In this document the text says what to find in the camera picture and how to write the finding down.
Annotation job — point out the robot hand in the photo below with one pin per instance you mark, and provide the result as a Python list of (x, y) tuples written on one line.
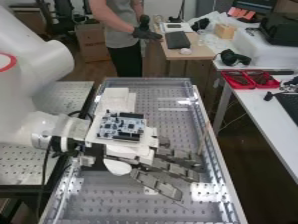
[(128, 146)]

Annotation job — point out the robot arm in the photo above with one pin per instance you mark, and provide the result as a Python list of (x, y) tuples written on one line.
[(31, 83)]

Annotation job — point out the small white box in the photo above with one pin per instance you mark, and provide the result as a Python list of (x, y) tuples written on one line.
[(116, 98)]

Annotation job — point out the clear box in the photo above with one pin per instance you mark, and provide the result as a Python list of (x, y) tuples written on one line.
[(177, 100)]

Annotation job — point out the white desk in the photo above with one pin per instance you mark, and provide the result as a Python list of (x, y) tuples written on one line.
[(261, 116)]

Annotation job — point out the white mouse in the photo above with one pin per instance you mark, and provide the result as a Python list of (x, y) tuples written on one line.
[(185, 51)]

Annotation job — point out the wooden desk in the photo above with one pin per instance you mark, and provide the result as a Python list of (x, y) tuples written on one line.
[(194, 53)]

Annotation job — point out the red tray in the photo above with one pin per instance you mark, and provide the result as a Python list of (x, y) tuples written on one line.
[(265, 79), (238, 80)]

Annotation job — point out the cardboard box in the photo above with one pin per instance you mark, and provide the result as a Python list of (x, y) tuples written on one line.
[(92, 43)]

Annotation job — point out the black keyboard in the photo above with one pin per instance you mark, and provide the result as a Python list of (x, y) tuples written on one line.
[(177, 40)]

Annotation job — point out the black headphones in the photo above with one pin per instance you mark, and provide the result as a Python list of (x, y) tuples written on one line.
[(230, 57)]

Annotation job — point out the person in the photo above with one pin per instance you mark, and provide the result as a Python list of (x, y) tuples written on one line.
[(120, 26)]

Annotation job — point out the small wooden box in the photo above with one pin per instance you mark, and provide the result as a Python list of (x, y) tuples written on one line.
[(223, 31)]

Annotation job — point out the black chair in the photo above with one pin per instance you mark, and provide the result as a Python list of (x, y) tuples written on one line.
[(61, 16)]

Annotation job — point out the black case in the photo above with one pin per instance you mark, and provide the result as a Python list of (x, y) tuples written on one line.
[(281, 30)]

